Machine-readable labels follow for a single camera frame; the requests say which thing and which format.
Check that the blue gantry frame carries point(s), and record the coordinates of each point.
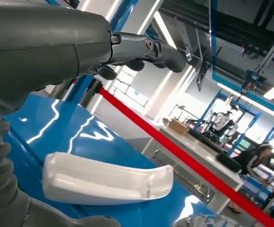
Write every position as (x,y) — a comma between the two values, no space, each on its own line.
(245,108)

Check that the blue overhead rail frame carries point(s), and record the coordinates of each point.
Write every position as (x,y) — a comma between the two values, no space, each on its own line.
(213,37)

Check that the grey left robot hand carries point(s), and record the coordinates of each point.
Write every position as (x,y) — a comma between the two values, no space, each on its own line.
(38,44)

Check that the red barrier belt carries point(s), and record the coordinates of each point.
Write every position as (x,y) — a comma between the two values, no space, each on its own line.
(186,160)

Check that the grey plastic wheel cover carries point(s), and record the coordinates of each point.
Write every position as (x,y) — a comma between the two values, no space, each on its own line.
(198,221)

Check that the white desk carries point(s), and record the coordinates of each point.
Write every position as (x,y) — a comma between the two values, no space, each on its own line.
(198,147)

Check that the white humanoid robot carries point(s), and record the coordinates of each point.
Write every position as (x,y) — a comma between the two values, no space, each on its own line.
(220,120)

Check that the blue metal shelf rack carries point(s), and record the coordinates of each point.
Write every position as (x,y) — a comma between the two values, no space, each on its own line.
(127,147)

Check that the cardboard box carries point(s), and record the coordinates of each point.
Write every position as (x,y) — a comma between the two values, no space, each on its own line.
(178,127)

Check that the dark barrier post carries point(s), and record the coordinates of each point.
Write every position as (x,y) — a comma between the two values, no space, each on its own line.
(92,92)

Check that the person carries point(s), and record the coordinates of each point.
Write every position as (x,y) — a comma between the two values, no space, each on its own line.
(250,159)

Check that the black bag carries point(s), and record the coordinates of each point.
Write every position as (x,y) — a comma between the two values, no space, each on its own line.
(229,162)

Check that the chrome barrier post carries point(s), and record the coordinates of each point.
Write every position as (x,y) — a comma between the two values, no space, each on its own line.
(61,89)

